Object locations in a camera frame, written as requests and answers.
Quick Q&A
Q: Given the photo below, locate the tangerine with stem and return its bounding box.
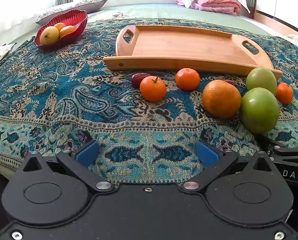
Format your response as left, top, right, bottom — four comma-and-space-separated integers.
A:
139, 76, 167, 102

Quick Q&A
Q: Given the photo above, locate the pink folded quilt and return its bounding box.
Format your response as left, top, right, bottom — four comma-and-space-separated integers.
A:
176, 0, 242, 15

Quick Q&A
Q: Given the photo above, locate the blue paisley blanket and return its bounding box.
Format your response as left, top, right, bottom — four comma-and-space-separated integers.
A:
0, 17, 298, 185

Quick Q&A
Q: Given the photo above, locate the green round fruit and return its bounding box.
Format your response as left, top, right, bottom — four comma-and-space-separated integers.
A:
246, 67, 278, 95
240, 87, 280, 134

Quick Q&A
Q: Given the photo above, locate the large orange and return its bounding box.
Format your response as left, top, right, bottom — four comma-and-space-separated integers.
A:
202, 79, 242, 119

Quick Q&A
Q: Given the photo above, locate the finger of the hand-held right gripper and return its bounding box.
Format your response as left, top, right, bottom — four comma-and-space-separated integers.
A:
255, 134, 298, 157

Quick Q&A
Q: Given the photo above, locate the wooden tray with handles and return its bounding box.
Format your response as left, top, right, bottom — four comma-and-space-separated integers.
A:
103, 25, 283, 80

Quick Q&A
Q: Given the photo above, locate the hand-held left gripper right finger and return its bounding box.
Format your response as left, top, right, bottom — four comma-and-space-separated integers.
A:
180, 140, 277, 193

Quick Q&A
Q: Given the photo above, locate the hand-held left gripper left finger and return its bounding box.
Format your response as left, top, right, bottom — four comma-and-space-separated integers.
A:
21, 140, 114, 194

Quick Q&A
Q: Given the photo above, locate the yellow mango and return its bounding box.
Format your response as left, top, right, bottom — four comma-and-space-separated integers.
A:
40, 26, 59, 45

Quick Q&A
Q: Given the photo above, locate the red glass bowl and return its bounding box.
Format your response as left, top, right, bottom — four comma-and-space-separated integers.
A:
34, 9, 88, 52

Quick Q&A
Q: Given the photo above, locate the green bed mat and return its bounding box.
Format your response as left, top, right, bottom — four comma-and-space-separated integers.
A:
86, 3, 272, 37

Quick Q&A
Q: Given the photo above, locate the floral pillow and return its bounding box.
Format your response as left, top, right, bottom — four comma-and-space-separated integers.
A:
34, 0, 107, 25

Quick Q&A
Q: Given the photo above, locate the small tangerine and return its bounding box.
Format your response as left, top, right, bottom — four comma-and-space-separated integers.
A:
275, 82, 294, 105
175, 68, 201, 91

